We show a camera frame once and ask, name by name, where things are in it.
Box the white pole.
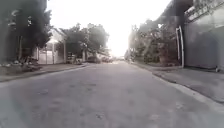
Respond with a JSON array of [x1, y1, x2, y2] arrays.
[[175, 25, 185, 69]]

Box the tall dark trees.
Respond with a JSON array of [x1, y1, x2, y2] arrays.
[[0, 0, 53, 65]]

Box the grey asphalt road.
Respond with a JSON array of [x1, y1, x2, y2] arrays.
[[0, 60, 224, 128]]

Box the grey pavement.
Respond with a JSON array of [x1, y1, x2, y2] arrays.
[[0, 63, 90, 84], [130, 61, 224, 104]]

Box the grey wall with building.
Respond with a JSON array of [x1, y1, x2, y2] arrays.
[[159, 0, 224, 72]]

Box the white house with gate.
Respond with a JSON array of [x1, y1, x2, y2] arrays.
[[33, 27, 68, 65]]

